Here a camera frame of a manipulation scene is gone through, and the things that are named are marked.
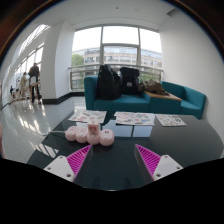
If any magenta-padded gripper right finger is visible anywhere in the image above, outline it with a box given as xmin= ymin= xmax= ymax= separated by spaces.
xmin=133 ymin=143 xmax=184 ymax=187

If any brown jacket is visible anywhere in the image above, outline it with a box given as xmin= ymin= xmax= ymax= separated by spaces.
xmin=138 ymin=79 xmax=170 ymax=97

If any black backpack with white label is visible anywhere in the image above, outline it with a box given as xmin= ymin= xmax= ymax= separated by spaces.
xmin=119 ymin=66 xmax=141 ymax=96

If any large colourful sticker sheet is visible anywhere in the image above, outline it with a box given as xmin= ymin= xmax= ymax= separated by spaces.
xmin=113 ymin=111 xmax=156 ymax=127

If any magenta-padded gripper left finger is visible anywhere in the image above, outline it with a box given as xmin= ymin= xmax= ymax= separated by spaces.
xmin=43 ymin=144 xmax=97 ymax=188

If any large black backpack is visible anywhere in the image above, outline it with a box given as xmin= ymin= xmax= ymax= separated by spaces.
xmin=95 ymin=64 xmax=123 ymax=101

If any pink power strip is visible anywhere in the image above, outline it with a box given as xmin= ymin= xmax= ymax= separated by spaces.
xmin=64 ymin=124 xmax=115 ymax=147

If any sticker sheet with red items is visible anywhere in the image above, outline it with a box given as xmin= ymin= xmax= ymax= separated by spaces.
xmin=68 ymin=109 xmax=108 ymax=124

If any metal balcony railing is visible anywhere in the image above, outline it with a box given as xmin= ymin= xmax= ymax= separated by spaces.
xmin=68 ymin=64 xmax=164 ymax=92

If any teal sofa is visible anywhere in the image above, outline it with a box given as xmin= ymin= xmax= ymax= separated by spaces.
xmin=83 ymin=75 xmax=207 ymax=120

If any person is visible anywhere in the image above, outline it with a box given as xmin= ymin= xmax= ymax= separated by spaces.
xmin=28 ymin=62 xmax=43 ymax=103
xmin=19 ymin=72 xmax=30 ymax=99

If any sticker sheet with green items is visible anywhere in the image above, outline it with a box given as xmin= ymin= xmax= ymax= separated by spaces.
xmin=155 ymin=113 xmax=187 ymax=128

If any small pink charger block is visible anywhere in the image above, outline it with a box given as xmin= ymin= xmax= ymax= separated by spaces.
xmin=87 ymin=121 xmax=101 ymax=139

